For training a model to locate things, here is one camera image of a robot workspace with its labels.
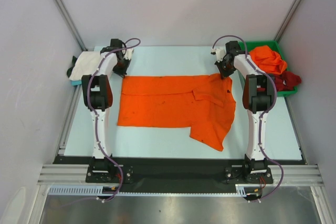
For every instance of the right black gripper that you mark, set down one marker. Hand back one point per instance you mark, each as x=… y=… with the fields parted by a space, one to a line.
x=226 y=67

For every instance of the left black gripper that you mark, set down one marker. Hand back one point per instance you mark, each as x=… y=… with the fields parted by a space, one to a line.
x=122 y=72

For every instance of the orange t shirt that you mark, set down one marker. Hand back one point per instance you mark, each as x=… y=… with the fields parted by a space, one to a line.
x=203 y=103
x=268 y=60

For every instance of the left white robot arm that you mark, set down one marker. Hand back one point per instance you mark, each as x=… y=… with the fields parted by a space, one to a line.
x=98 y=96

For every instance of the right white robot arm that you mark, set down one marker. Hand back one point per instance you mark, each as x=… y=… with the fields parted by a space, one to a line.
x=259 y=97

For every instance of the folded white t shirt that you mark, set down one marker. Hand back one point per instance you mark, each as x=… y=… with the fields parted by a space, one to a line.
x=86 y=64

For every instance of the folded light blue t shirt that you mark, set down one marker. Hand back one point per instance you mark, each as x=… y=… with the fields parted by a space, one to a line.
x=75 y=83

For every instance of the dark red t shirt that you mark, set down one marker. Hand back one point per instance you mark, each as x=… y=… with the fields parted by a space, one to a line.
x=287 y=81

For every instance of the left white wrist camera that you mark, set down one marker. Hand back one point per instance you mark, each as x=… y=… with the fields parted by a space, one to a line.
x=128 y=54

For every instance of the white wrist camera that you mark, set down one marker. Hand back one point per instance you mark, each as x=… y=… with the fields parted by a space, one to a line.
x=219 y=52
x=128 y=54

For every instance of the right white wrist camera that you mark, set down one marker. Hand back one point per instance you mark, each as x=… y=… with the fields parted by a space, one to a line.
x=219 y=52

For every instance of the left aluminium side rail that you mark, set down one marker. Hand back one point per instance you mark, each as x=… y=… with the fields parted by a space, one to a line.
x=68 y=120

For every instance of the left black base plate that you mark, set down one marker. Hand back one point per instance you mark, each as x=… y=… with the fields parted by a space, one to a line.
x=109 y=175

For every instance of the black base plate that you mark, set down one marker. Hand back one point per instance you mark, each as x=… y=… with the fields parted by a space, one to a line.
x=239 y=175
x=109 y=175

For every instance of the left aluminium corner post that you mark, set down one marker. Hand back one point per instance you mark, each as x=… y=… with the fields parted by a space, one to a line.
x=70 y=24

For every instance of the aluminium corner post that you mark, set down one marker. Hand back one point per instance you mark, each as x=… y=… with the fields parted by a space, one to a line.
x=70 y=24
x=287 y=20

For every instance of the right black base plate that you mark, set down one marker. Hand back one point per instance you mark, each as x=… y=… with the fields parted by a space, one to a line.
x=239 y=175

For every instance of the right aluminium corner post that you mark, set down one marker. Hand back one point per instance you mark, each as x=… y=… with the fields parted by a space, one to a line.
x=287 y=20

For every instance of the white slotted cable duct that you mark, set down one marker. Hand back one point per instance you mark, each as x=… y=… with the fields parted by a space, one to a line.
x=105 y=191

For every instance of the aluminium front rail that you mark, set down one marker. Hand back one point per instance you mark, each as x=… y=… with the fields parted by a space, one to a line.
x=60 y=174

